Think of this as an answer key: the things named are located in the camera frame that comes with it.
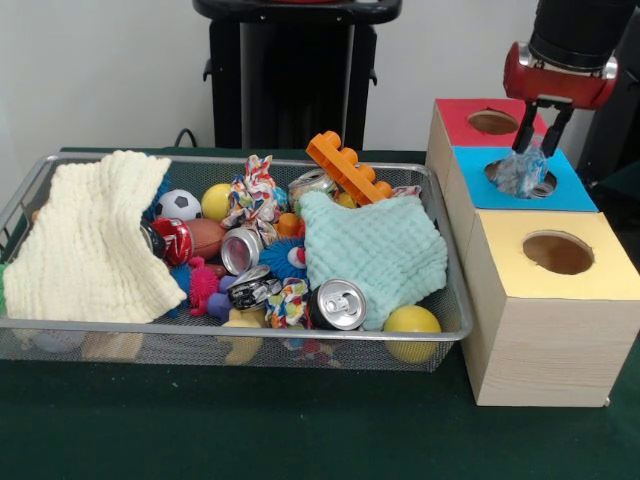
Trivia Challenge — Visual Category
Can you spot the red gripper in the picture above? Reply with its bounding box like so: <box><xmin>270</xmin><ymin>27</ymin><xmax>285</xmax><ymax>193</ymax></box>
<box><xmin>503</xmin><ymin>42</ymin><xmax>620</xmax><ymax>159</ymax></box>

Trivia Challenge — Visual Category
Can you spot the yellow ball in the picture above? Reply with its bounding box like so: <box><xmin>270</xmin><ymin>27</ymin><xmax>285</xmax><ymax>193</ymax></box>
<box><xmin>383</xmin><ymin>304</ymin><xmax>442</xmax><ymax>364</ymax></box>
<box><xmin>201</xmin><ymin>183</ymin><xmax>234</xmax><ymax>222</ymax></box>

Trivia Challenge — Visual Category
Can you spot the dark green table cloth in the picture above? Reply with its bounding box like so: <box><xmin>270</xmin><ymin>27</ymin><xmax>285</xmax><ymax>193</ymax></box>
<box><xmin>584</xmin><ymin>159</ymin><xmax>640</xmax><ymax>236</ymax></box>
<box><xmin>0</xmin><ymin>146</ymin><xmax>640</xmax><ymax>480</ymax></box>

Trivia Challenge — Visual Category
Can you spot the blue spiky ball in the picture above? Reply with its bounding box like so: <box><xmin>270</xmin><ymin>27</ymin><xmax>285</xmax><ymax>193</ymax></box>
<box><xmin>259</xmin><ymin>237</ymin><xmax>307</xmax><ymax>279</ymax></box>

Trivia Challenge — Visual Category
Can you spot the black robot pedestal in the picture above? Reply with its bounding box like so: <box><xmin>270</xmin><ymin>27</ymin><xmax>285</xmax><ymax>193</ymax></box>
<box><xmin>192</xmin><ymin>0</ymin><xmax>404</xmax><ymax>150</ymax></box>

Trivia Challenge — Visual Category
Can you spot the shallow mesh bin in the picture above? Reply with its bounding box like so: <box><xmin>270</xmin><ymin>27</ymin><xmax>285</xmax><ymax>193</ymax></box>
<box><xmin>0</xmin><ymin>153</ymin><xmax>475</xmax><ymax>374</ymax></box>

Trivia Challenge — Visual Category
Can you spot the brown toy football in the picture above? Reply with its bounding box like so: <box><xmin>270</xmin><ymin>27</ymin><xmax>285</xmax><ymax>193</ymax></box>
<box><xmin>186</xmin><ymin>218</ymin><xmax>228</xmax><ymax>259</ymax></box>

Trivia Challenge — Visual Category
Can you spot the orange toy building block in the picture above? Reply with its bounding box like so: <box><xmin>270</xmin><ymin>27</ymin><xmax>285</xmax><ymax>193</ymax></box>
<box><xmin>305</xmin><ymin>130</ymin><xmax>395</xmax><ymax>207</ymax></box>

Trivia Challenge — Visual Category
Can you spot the cream cloth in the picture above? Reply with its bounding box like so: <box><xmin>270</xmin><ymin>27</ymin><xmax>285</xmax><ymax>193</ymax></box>
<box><xmin>2</xmin><ymin>149</ymin><xmax>188</xmax><ymax>325</ymax></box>

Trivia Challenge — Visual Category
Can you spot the silver drink can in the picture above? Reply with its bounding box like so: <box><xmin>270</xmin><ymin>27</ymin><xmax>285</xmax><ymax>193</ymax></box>
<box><xmin>307</xmin><ymin>278</ymin><xmax>369</xmax><ymax>332</ymax></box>

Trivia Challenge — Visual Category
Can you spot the crushed red can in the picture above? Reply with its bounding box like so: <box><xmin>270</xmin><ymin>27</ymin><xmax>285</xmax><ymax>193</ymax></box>
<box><xmin>139</xmin><ymin>217</ymin><xmax>195</xmax><ymax>266</ymax></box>

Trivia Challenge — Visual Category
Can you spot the small soccer ball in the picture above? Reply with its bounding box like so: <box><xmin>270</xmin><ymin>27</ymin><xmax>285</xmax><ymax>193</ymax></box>
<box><xmin>153</xmin><ymin>189</ymin><xmax>204</xmax><ymax>221</ymax></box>

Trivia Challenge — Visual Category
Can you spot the mint green cloth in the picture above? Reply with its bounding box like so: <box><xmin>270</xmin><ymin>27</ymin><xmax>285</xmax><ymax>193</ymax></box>
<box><xmin>298</xmin><ymin>189</ymin><xmax>449</xmax><ymax>331</ymax></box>

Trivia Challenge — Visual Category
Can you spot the clear plastic bottle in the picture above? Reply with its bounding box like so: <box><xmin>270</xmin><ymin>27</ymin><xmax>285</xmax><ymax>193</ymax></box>
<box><xmin>494</xmin><ymin>146</ymin><xmax>550</xmax><ymax>198</ymax></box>

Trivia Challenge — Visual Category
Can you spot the wooden box with three holes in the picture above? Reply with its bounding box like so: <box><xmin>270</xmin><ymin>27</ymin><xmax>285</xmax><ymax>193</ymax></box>
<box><xmin>426</xmin><ymin>97</ymin><xmax>640</xmax><ymax>409</ymax></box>

